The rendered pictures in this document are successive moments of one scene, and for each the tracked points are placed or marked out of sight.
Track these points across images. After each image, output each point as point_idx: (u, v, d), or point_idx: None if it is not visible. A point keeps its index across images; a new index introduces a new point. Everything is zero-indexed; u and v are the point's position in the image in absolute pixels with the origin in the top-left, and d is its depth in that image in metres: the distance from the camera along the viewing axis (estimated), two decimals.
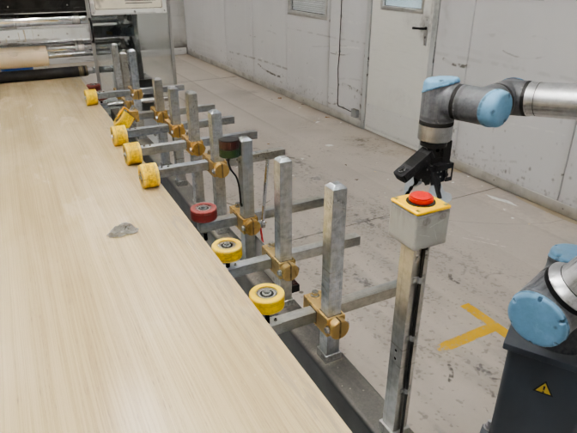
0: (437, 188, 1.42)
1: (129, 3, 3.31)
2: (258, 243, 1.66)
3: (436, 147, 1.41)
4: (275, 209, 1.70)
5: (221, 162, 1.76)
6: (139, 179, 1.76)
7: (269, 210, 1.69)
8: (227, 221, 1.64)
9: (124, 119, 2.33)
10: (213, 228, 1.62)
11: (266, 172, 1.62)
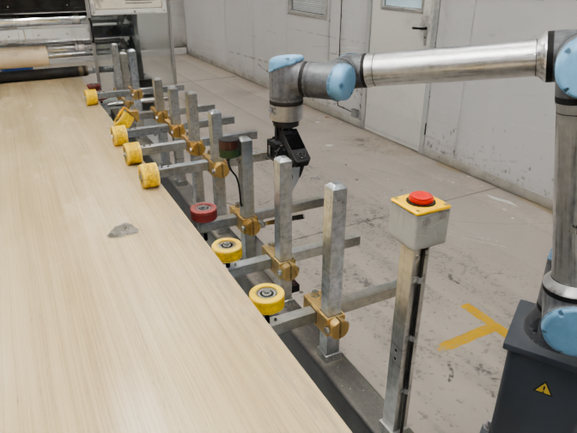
0: (303, 167, 1.49)
1: (129, 3, 3.31)
2: (258, 243, 1.66)
3: (299, 123, 1.44)
4: (275, 209, 1.70)
5: (221, 162, 1.76)
6: (139, 179, 1.76)
7: (269, 210, 1.69)
8: (227, 221, 1.64)
9: (124, 119, 2.33)
10: (213, 228, 1.62)
11: (294, 220, 1.51)
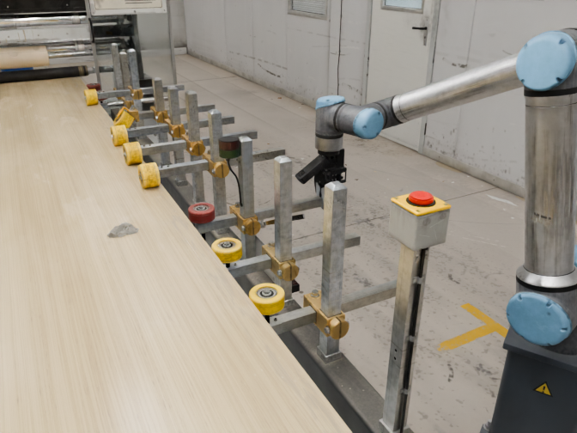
0: None
1: (129, 3, 3.31)
2: (258, 243, 1.66)
3: (329, 155, 1.69)
4: (272, 209, 1.70)
5: (221, 162, 1.76)
6: (139, 179, 1.76)
7: (266, 210, 1.69)
8: (226, 222, 1.63)
9: (124, 119, 2.33)
10: (210, 228, 1.62)
11: (294, 220, 1.51)
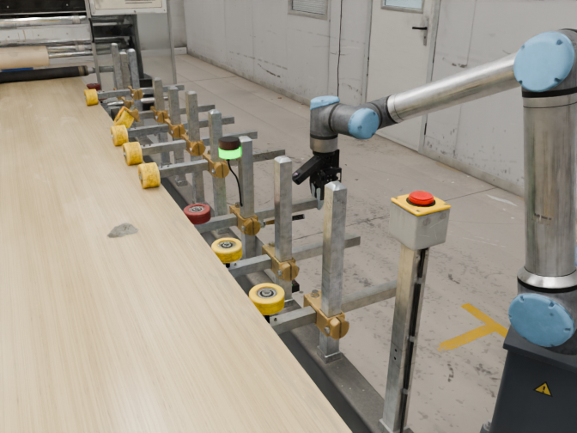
0: (322, 194, 1.73)
1: (129, 3, 3.31)
2: (258, 243, 1.66)
3: (323, 155, 1.68)
4: (268, 210, 1.69)
5: (221, 162, 1.76)
6: (139, 179, 1.76)
7: (262, 211, 1.68)
8: (220, 222, 1.63)
9: (124, 119, 2.33)
10: (205, 229, 1.61)
11: (294, 220, 1.51)
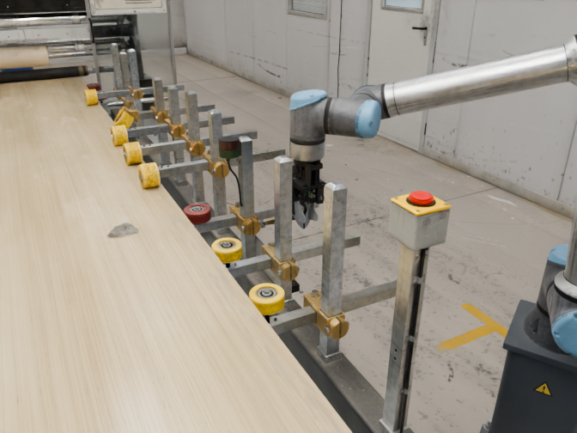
0: None
1: (129, 3, 3.31)
2: (258, 243, 1.66)
3: (293, 160, 1.38)
4: (269, 210, 1.69)
5: (221, 162, 1.76)
6: (139, 179, 1.76)
7: (263, 211, 1.68)
8: (221, 222, 1.63)
9: (124, 119, 2.33)
10: (207, 229, 1.61)
11: (294, 220, 1.51)
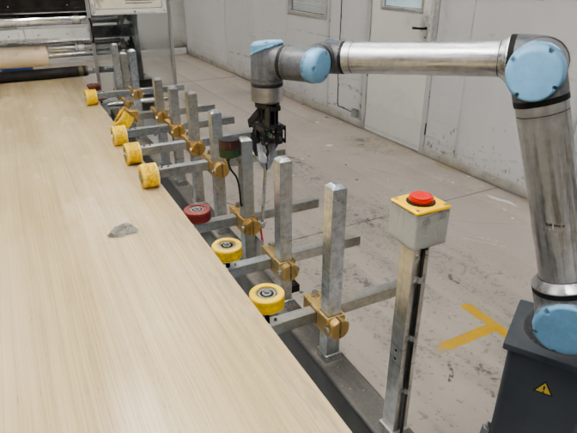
0: (252, 147, 1.58)
1: (129, 3, 3.31)
2: (258, 243, 1.66)
3: (254, 104, 1.52)
4: (269, 210, 1.69)
5: (221, 162, 1.76)
6: (139, 179, 1.76)
7: None
8: (221, 222, 1.63)
9: (124, 119, 2.33)
10: (207, 229, 1.61)
11: (265, 172, 1.63)
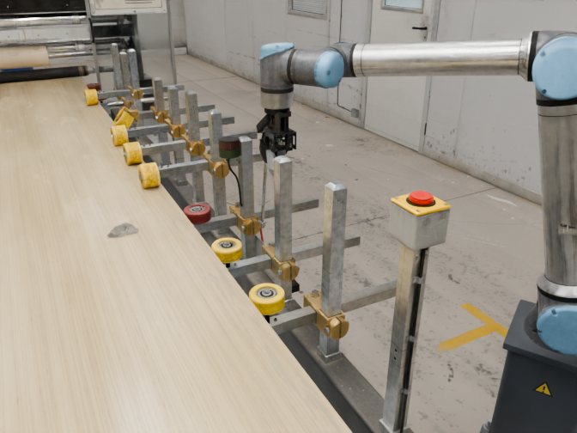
0: (260, 153, 1.53)
1: (129, 3, 3.31)
2: (258, 243, 1.66)
3: (264, 109, 1.47)
4: (269, 210, 1.69)
5: (221, 162, 1.76)
6: (139, 179, 1.76)
7: None
8: (221, 222, 1.63)
9: (124, 119, 2.33)
10: (207, 229, 1.61)
11: (265, 172, 1.63)
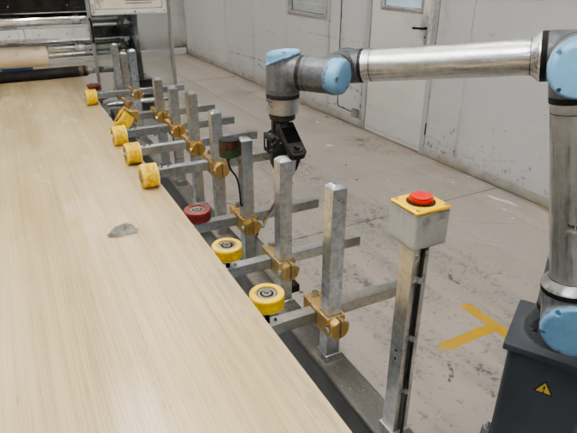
0: (299, 161, 1.50)
1: (129, 3, 3.31)
2: (258, 243, 1.66)
3: (295, 116, 1.45)
4: (269, 210, 1.69)
5: (221, 162, 1.76)
6: (139, 179, 1.76)
7: (263, 211, 1.68)
8: (221, 222, 1.63)
9: (124, 119, 2.33)
10: (207, 229, 1.61)
11: None
